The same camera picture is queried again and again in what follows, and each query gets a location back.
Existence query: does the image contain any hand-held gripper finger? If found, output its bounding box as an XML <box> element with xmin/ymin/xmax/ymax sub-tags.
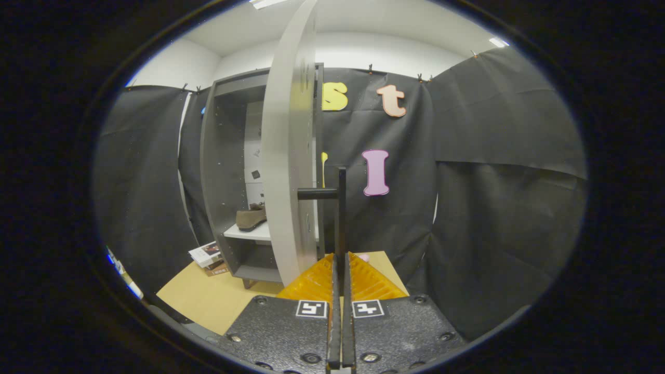
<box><xmin>341</xmin><ymin>252</ymin><xmax>467</xmax><ymax>374</ymax></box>
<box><xmin>217</xmin><ymin>253</ymin><xmax>342</xmax><ymax>374</ymax></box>

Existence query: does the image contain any brown fuzzy shoe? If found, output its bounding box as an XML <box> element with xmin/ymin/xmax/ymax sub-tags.
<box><xmin>236</xmin><ymin>204</ymin><xmax>267</xmax><ymax>232</ymax></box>

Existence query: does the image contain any grey shoe cabinet door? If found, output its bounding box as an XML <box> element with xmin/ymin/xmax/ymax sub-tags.
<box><xmin>261</xmin><ymin>0</ymin><xmax>347</xmax><ymax>286</ymax></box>

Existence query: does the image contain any grey shoe cabinet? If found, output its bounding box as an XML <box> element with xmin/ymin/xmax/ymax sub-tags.
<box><xmin>200</xmin><ymin>63</ymin><xmax>325</xmax><ymax>289</ymax></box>

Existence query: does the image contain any white picture book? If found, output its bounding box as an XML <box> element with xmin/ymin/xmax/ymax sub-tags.
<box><xmin>188</xmin><ymin>241</ymin><xmax>223</xmax><ymax>268</ymax></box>

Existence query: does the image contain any black backdrop cloth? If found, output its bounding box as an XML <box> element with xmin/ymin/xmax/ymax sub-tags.
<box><xmin>94</xmin><ymin>47</ymin><xmax>588</xmax><ymax>341</ymax></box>

